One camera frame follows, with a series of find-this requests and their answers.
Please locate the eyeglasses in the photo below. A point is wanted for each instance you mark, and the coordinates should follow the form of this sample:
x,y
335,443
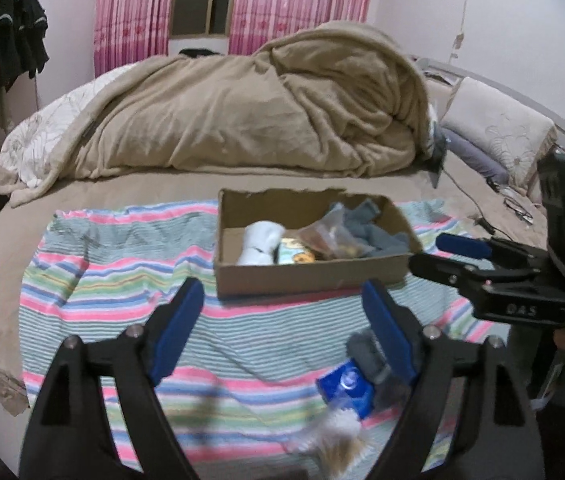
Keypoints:
x,y
520,210

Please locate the colourful snack packet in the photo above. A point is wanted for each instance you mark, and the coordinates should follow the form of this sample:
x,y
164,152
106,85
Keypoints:
x,y
295,254

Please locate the beige embroidered pillow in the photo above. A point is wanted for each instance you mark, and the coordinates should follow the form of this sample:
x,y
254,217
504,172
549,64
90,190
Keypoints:
x,y
507,125

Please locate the grey sock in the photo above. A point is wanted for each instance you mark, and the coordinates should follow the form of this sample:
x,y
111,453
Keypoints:
x,y
370,360

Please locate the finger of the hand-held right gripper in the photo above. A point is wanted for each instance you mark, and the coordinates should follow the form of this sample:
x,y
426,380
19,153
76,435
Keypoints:
x,y
442,269
462,245

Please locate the beige blanket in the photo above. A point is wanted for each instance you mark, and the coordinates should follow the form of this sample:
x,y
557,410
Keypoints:
x,y
262,110

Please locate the grey-blue cloth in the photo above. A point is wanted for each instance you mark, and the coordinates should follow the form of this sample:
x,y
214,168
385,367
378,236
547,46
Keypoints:
x,y
375,232

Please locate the cardboard box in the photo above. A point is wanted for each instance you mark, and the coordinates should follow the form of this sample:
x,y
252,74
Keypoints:
x,y
312,275

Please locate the white floral duvet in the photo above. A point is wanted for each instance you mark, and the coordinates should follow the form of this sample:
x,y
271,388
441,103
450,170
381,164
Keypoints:
x,y
47,130

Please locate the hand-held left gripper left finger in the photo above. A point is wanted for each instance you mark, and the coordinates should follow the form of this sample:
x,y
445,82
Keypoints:
x,y
180,332

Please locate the pink curtain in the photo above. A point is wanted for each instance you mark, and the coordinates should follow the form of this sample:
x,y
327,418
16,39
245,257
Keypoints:
x,y
302,0
130,15

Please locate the striped cloth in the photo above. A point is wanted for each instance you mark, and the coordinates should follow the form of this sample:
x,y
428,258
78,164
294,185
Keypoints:
x,y
112,270

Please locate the clear plastic bag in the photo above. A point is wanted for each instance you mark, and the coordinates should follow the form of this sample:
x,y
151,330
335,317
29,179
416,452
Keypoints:
x,y
330,237

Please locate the white sock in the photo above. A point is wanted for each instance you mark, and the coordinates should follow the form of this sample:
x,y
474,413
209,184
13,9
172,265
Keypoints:
x,y
258,246

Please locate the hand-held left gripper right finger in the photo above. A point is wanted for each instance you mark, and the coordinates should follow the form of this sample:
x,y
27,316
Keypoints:
x,y
387,332

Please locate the grey-blue pillow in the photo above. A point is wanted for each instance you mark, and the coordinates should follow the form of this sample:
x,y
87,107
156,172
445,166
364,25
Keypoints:
x,y
472,152

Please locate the blue packet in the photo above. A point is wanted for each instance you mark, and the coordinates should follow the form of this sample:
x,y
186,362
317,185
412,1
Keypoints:
x,y
345,385

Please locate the brown bed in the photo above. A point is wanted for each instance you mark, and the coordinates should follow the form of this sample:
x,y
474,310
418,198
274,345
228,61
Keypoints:
x,y
7,270

